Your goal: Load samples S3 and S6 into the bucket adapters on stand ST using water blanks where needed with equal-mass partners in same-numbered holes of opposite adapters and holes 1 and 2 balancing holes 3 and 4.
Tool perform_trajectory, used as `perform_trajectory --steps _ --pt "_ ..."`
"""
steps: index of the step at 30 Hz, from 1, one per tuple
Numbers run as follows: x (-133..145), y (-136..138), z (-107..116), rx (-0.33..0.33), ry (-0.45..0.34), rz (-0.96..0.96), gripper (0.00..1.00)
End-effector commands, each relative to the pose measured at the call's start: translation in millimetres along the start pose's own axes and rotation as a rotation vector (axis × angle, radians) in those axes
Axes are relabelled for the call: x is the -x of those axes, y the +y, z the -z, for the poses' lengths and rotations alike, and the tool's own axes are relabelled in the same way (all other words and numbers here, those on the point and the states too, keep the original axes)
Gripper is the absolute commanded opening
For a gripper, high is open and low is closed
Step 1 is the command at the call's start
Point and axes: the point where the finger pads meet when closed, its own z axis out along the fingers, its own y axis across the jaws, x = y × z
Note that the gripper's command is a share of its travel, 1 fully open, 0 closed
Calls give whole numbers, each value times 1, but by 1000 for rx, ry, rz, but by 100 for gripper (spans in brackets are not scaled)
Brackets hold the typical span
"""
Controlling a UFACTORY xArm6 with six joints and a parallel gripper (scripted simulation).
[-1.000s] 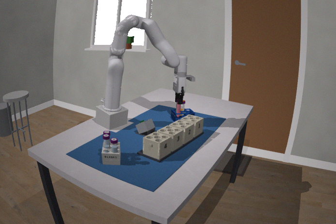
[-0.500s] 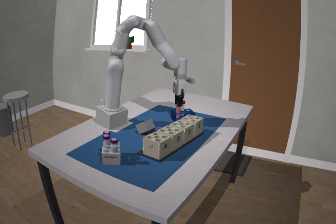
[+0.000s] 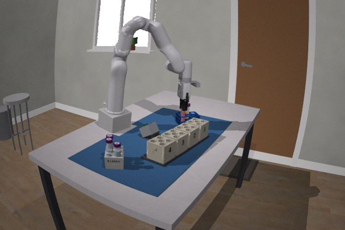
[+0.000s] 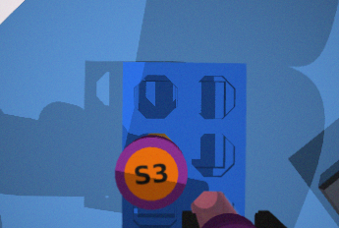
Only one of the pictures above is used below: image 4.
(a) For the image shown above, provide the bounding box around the blue bench mat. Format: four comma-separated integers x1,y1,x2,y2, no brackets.
0,0,339,228

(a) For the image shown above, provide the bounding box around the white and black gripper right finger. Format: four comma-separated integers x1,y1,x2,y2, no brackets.
254,210,287,228

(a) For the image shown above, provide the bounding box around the blue tube rack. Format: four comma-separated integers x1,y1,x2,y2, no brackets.
122,62,247,228

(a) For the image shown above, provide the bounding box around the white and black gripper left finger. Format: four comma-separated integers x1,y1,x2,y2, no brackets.
182,210,199,228

